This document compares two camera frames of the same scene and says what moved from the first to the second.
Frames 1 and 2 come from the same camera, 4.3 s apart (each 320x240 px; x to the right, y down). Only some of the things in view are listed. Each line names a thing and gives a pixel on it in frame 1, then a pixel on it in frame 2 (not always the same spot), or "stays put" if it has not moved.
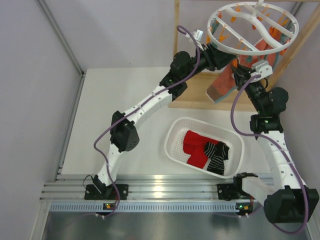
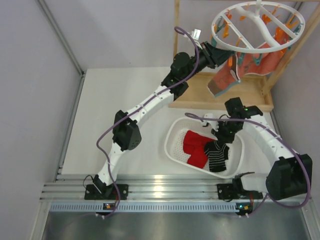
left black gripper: [215, 58] stays put
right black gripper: [241, 75] to [220, 136]
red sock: [194, 144] stays put
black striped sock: [218, 152] stays put
